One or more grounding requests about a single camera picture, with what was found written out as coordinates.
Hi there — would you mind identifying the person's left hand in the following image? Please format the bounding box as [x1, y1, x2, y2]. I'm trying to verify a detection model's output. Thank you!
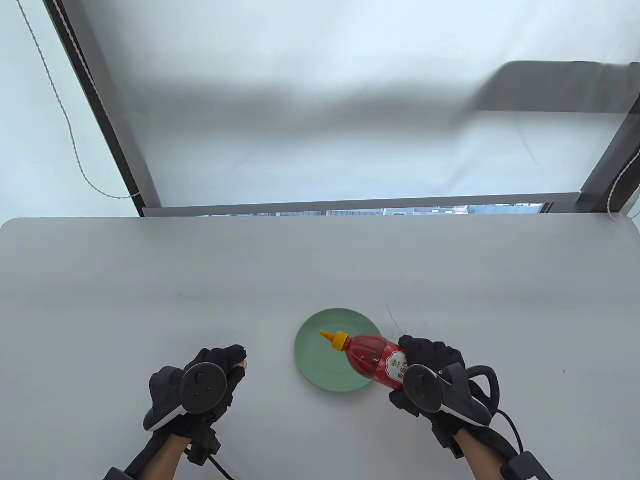
[154, 344, 249, 441]

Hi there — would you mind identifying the person's right hand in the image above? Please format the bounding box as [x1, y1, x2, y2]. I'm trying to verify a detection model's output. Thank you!
[389, 335, 468, 449]

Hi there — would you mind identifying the red ketchup bottle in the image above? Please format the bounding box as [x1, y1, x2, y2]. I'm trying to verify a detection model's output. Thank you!
[320, 330, 416, 392]

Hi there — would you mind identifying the green plate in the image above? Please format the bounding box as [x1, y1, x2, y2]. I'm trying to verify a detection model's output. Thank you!
[294, 308, 386, 394]

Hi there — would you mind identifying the person's left forearm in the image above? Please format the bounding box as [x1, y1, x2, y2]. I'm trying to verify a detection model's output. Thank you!
[126, 432, 194, 480]

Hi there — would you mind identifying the person's right forearm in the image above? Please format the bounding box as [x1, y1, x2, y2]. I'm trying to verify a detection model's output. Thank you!
[452, 426, 522, 480]

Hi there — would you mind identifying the black white left hand controller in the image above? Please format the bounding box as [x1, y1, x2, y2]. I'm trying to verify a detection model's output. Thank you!
[144, 363, 230, 432]

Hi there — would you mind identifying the black white hand controller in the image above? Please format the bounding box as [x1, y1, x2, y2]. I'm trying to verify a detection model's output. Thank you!
[144, 363, 230, 432]
[402, 363, 494, 427]

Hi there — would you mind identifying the black white right hand controller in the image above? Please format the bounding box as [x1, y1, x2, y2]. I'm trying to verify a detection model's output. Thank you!
[402, 363, 494, 427]

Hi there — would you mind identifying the white roller blind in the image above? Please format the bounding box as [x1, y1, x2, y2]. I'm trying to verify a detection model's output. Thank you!
[65, 0, 640, 209]

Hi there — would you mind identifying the black left glove cable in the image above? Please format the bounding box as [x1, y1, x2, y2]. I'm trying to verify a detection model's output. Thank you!
[186, 429, 234, 480]

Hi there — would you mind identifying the black glove cable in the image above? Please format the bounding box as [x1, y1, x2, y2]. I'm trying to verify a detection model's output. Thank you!
[186, 429, 234, 480]
[467, 365, 526, 457]

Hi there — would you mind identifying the black right glove cable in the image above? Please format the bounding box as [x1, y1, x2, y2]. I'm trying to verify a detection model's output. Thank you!
[467, 365, 526, 457]

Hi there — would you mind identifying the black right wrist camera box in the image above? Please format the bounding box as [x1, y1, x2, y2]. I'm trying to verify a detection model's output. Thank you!
[500, 450, 554, 480]

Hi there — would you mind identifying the grey blind bottom rail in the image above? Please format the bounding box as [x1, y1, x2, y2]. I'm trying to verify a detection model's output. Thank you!
[142, 192, 584, 217]

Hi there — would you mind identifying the white blind cord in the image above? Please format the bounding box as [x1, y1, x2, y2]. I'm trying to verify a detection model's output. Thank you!
[603, 147, 640, 219]
[17, 0, 139, 200]

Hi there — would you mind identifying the black window frame post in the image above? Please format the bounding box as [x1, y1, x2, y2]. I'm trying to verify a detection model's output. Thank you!
[579, 94, 640, 214]
[44, 0, 162, 217]

